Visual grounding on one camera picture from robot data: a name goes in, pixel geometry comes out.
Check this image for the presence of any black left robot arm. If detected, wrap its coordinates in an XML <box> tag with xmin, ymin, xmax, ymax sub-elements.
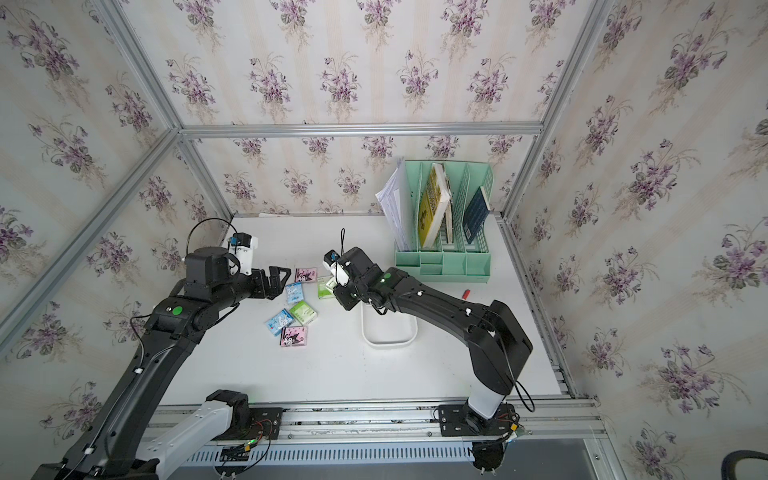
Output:
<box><xmin>33</xmin><ymin>245</ymin><xmax>292</xmax><ymax>479</ymax></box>

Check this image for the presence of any white plastic storage box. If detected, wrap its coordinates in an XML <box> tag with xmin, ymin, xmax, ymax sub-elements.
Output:
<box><xmin>361</xmin><ymin>304</ymin><xmax>419</xmax><ymax>349</ymax></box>

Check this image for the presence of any pink tissue pack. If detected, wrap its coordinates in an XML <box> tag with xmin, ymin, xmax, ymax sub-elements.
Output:
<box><xmin>295</xmin><ymin>267</ymin><xmax>318</xmax><ymax>283</ymax></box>
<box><xmin>279</xmin><ymin>326</ymin><xmax>308</xmax><ymax>348</ymax></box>

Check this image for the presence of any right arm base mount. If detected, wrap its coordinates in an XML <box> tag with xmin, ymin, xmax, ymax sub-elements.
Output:
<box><xmin>435</xmin><ymin>402</ymin><xmax>520</xmax><ymax>438</ymax></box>

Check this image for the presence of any dark blue notebook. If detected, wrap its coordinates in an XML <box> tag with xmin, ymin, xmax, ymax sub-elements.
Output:
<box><xmin>462</xmin><ymin>186</ymin><xmax>490</xmax><ymax>244</ymax></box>

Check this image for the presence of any light blue tissue pack lower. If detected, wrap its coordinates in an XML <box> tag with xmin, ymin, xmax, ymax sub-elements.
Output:
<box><xmin>265</xmin><ymin>309</ymin><xmax>295</xmax><ymax>336</ymax></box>

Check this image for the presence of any green tissue pack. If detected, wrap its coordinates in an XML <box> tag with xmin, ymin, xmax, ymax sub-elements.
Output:
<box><xmin>289</xmin><ymin>300</ymin><xmax>318</xmax><ymax>326</ymax></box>
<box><xmin>317</xmin><ymin>276</ymin><xmax>336</xmax><ymax>300</ymax></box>

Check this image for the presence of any pink tissue pack top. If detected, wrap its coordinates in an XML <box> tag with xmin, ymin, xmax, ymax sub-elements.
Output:
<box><xmin>295</xmin><ymin>267</ymin><xmax>318</xmax><ymax>283</ymax></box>

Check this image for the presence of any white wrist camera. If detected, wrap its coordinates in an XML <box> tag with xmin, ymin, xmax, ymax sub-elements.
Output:
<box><xmin>228</xmin><ymin>232</ymin><xmax>258</xmax><ymax>276</ymax></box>
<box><xmin>323</xmin><ymin>250</ymin><xmax>350</xmax><ymax>286</ymax></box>

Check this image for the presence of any yellow book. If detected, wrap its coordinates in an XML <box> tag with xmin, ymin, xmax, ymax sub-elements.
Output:
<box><xmin>417</xmin><ymin>163</ymin><xmax>452</xmax><ymax>250</ymax></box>

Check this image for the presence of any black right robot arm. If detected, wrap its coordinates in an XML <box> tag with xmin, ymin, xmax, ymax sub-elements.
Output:
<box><xmin>323</xmin><ymin>247</ymin><xmax>533</xmax><ymax>421</ymax></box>

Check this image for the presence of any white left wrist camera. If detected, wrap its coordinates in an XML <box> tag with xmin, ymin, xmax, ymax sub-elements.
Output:
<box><xmin>228</xmin><ymin>232</ymin><xmax>258</xmax><ymax>276</ymax></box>

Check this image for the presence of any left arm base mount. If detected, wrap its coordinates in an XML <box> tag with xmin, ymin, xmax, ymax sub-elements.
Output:
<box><xmin>214</xmin><ymin>407</ymin><xmax>284</xmax><ymax>441</ymax></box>

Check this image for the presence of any light blue tissue pack upper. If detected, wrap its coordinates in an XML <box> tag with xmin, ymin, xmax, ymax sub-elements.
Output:
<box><xmin>284</xmin><ymin>282</ymin><xmax>305</xmax><ymax>305</ymax></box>

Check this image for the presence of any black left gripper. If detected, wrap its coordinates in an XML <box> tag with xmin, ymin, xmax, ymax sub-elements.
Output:
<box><xmin>207</xmin><ymin>264</ymin><xmax>291</xmax><ymax>313</ymax></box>

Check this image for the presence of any white paper stack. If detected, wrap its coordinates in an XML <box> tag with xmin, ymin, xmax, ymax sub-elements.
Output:
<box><xmin>376</xmin><ymin>157</ymin><xmax>416</xmax><ymax>251</ymax></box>

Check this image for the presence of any mint green desk organizer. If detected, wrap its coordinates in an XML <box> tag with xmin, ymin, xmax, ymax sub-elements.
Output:
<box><xmin>394</xmin><ymin>161</ymin><xmax>494</xmax><ymax>284</ymax></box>

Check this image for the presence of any light blue tissue pack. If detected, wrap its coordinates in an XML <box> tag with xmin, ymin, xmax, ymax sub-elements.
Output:
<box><xmin>284</xmin><ymin>282</ymin><xmax>305</xmax><ymax>305</ymax></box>
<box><xmin>265</xmin><ymin>309</ymin><xmax>295</xmax><ymax>336</ymax></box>

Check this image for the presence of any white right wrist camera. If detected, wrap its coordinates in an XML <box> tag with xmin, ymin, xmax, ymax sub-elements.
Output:
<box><xmin>323</xmin><ymin>250</ymin><xmax>350</xmax><ymax>286</ymax></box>

